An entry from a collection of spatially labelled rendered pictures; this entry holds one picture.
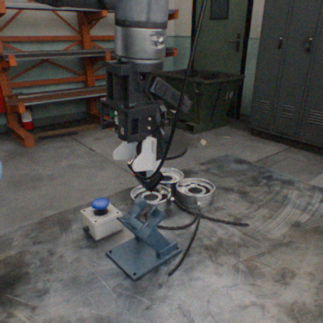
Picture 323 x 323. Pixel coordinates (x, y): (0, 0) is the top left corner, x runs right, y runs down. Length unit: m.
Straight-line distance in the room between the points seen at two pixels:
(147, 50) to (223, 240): 0.44
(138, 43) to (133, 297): 0.41
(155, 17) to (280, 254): 0.51
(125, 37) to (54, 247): 0.46
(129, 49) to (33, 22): 4.07
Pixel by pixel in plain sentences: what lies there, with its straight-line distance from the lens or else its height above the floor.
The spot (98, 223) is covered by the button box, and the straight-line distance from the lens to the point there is 0.69.
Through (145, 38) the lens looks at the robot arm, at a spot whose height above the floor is 1.22.
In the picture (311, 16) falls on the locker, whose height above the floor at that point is 1.33.
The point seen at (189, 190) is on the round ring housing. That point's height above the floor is 0.82.
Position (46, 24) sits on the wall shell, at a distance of 4.56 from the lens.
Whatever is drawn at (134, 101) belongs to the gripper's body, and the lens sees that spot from 0.47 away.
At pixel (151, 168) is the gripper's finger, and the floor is 1.01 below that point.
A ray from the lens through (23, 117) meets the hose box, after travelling 4.38.
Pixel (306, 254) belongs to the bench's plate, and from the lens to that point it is 0.73.
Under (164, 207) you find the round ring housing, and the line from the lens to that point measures 0.77.
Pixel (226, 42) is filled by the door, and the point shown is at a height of 1.06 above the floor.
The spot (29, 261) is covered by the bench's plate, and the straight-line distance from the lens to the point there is 0.70.
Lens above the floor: 1.23
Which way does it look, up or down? 25 degrees down
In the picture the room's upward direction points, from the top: straight up
